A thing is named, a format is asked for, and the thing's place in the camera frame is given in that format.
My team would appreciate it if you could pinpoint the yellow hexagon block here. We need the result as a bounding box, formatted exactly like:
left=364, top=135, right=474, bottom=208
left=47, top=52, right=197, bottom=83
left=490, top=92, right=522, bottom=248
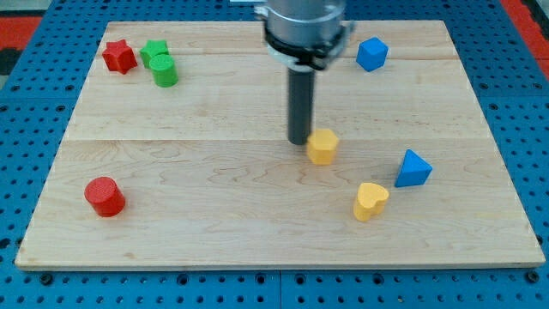
left=306, top=129, right=339, bottom=166

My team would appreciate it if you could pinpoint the blue cube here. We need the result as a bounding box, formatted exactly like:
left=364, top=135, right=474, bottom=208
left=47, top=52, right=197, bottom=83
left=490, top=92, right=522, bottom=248
left=356, top=37, right=389, bottom=71

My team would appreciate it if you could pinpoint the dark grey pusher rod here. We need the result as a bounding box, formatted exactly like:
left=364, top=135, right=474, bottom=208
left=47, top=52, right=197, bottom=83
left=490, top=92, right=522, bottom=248
left=287, top=69, right=315, bottom=145

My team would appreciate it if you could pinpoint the light wooden board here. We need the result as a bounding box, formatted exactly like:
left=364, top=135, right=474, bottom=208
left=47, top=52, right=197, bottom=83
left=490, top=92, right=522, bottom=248
left=15, top=21, right=546, bottom=271

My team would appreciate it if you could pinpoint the yellow heart block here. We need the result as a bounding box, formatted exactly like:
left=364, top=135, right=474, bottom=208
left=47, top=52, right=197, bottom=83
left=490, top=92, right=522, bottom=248
left=353, top=183, right=389, bottom=221

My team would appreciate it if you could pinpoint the green cylinder block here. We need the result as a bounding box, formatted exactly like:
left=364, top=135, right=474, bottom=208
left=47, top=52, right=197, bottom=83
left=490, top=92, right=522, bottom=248
left=149, top=54, right=178, bottom=88

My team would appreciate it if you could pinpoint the blue triangle block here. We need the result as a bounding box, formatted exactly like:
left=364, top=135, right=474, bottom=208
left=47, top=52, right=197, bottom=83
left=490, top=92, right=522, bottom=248
left=395, top=149, right=433, bottom=187

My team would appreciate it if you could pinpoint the green star block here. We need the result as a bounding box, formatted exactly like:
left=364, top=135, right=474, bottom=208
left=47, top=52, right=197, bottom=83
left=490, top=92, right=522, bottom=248
left=139, top=39, right=169, bottom=69

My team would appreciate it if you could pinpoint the red cylinder block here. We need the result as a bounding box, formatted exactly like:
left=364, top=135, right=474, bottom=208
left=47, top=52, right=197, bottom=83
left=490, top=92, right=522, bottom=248
left=84, top=177, right=125, bottom=217

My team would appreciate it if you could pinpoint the red star block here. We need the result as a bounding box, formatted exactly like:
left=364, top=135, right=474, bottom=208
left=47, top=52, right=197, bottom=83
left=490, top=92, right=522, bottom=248
left=102, top=39, right=137, bottom=75

